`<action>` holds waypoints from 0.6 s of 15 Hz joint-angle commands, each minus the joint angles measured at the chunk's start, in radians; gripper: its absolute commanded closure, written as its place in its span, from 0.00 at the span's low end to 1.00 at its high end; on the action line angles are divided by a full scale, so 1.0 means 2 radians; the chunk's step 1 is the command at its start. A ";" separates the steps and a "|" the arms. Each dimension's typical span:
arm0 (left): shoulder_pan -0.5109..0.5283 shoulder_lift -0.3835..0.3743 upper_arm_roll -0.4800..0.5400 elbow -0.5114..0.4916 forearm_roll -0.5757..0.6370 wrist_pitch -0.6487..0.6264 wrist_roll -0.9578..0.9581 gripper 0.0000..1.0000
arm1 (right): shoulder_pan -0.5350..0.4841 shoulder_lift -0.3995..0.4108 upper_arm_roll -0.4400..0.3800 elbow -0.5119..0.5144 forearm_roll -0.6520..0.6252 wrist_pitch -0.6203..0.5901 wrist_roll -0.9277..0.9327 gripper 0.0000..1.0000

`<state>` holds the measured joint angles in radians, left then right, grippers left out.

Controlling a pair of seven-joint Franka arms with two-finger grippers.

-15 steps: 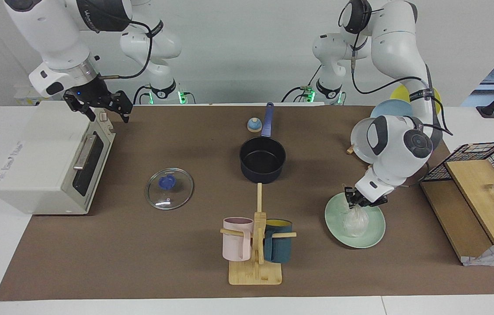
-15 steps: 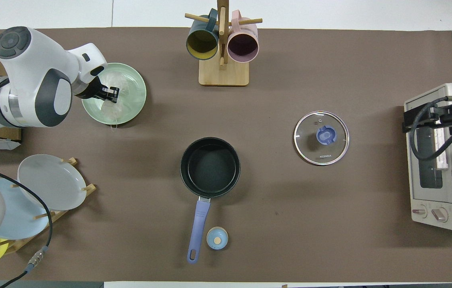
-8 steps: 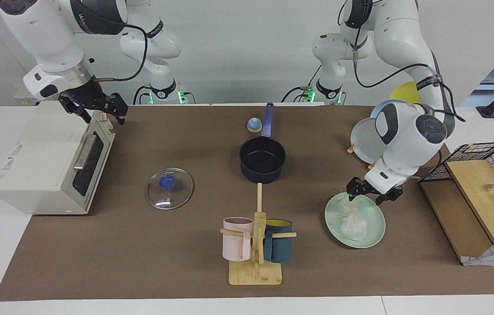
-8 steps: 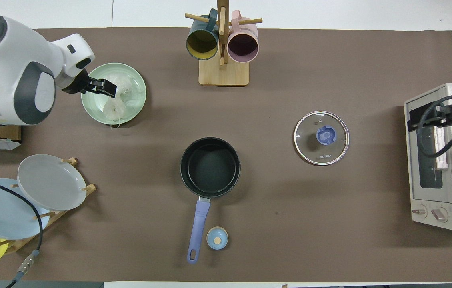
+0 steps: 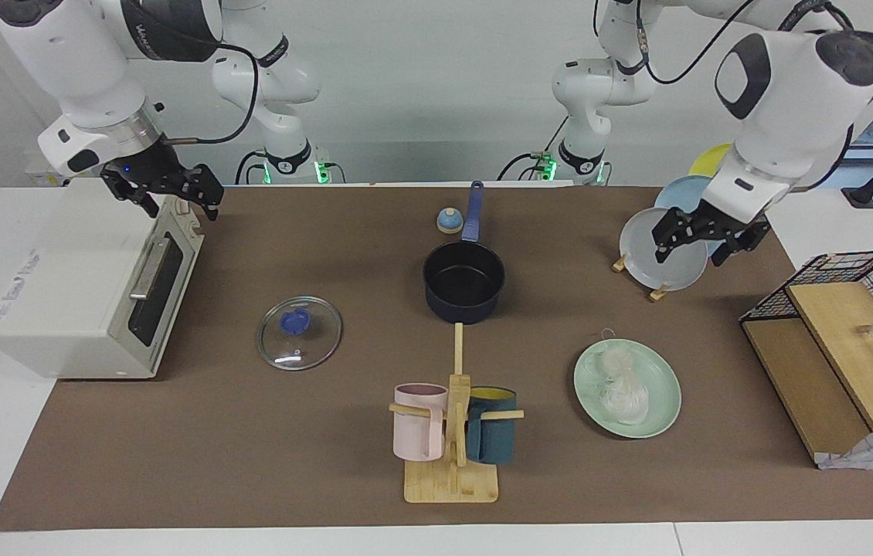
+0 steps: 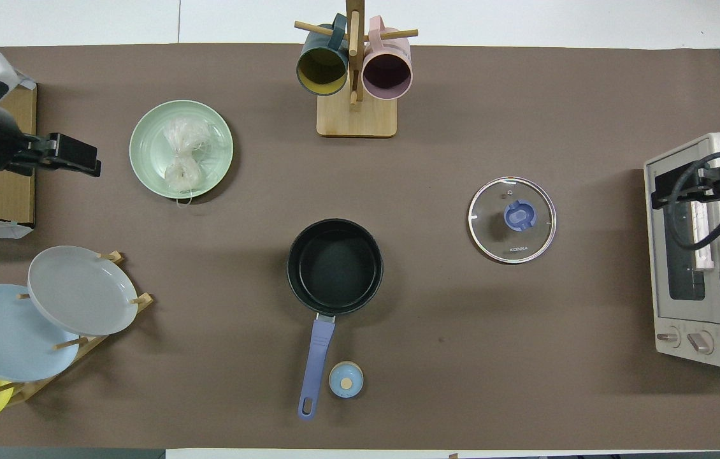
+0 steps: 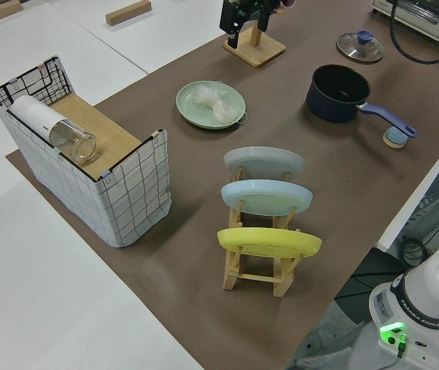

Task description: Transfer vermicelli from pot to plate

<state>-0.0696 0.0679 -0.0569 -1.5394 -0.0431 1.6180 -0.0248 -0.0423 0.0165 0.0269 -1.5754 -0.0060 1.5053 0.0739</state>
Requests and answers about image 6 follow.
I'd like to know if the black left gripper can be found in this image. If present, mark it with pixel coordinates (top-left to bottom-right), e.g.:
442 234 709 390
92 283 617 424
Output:
13 132 102 179

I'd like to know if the white vermicelli bundle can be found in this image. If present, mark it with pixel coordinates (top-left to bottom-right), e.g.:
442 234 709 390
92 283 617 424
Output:
161 116 219 207

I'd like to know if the glass lid blue knob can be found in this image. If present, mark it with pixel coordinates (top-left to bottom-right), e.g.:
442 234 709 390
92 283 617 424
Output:
467 176 558 265

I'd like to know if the pale green plate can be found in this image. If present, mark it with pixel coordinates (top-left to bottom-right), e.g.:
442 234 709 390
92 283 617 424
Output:
129 100 234 200

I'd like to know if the grey plate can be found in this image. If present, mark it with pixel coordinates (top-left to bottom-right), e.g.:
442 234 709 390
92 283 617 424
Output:
27 245 140 337

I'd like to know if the light blue plate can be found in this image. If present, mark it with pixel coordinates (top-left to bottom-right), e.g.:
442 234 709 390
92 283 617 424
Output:
0 284 81 383

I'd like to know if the wooden plate rack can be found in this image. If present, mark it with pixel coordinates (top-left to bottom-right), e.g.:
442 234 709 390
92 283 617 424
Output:
0 251 155 407

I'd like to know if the brown table mat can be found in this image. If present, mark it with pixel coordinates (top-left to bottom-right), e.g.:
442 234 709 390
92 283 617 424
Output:
0 43 720 451

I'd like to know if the dark teal mug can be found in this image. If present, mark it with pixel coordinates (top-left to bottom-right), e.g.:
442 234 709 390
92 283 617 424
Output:
296 13 350 97

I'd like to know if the wooden mug tree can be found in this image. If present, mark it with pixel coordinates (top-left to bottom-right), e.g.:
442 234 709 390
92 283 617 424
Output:
294 0 419 138

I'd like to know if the pink mug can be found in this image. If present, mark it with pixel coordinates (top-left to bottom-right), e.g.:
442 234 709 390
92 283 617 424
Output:
361 16 414 101

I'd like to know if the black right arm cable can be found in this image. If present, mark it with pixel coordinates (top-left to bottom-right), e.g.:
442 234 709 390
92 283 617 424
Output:
663 150 720 251

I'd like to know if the black pot blue handle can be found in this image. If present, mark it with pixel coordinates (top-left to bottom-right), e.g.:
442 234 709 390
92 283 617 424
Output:
287 218 385 421

